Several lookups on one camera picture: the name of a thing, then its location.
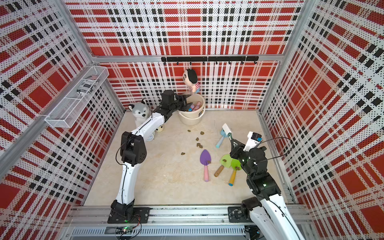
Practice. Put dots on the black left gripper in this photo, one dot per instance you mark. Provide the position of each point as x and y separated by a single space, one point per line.
183 98

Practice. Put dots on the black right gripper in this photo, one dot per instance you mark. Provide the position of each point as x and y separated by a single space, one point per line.
235 152

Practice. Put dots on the purple square trowel pink handle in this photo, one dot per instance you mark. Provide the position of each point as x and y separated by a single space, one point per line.
197 106

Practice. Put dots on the light blue hand trowel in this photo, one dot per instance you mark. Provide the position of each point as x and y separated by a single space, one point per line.
223 136

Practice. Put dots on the white brush green handle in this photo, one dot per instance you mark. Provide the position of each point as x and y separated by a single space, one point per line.
228 133

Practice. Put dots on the purple pointed trowel row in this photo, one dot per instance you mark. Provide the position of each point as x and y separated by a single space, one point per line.
205 160

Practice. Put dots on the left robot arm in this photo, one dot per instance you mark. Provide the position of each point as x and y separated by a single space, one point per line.
133 151

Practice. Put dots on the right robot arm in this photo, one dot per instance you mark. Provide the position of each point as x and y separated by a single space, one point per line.
267 209

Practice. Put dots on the beige plastic bucket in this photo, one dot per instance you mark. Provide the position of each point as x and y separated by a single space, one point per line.
194 117

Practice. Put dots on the doll with black hat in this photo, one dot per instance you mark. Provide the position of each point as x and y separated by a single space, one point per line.
190 79

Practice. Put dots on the panda face squishy ball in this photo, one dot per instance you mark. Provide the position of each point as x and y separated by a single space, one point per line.
160 129

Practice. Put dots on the grey white husky plush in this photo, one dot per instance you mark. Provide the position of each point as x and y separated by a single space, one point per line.
141 111

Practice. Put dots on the white alarm clock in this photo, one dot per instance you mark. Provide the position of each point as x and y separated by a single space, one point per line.
150 137

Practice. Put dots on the can in shelf basket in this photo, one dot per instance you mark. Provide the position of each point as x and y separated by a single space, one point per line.
87 85

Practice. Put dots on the green circuit board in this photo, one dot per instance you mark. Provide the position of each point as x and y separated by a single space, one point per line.
124 230

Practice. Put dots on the green trowel yellow handle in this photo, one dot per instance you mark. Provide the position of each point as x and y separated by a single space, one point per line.
236 166

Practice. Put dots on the light green trowel wooden handle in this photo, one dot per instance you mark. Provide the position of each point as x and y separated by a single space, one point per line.
226 162

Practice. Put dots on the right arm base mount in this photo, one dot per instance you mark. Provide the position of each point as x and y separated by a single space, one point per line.
241 214

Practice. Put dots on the black hook rail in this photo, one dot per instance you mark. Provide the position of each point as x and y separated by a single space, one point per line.
210 59

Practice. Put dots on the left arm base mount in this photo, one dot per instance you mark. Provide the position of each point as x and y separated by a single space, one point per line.
128 214

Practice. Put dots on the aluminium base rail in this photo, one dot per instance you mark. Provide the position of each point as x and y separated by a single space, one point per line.
168 220

